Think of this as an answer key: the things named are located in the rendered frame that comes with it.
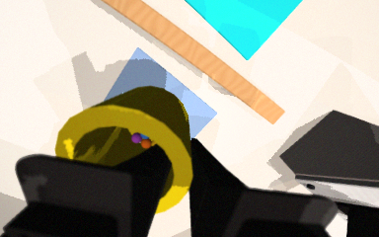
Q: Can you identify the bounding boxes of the purple marble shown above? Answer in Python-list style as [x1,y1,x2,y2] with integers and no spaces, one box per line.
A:
[131,132,142,143]

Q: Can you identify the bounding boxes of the olive-yellow cup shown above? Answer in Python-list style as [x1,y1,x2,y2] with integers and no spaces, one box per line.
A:
[54,85,193,214]

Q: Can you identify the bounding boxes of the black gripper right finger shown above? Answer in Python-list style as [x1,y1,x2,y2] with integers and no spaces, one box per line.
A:
[189,138,338,237]

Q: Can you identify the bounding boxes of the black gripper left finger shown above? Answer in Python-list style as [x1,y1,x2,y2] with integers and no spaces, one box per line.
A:
[15,143,172,237]

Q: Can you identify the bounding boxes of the orange marble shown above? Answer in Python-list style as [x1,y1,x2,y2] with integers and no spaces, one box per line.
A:
[140,138,151,149]

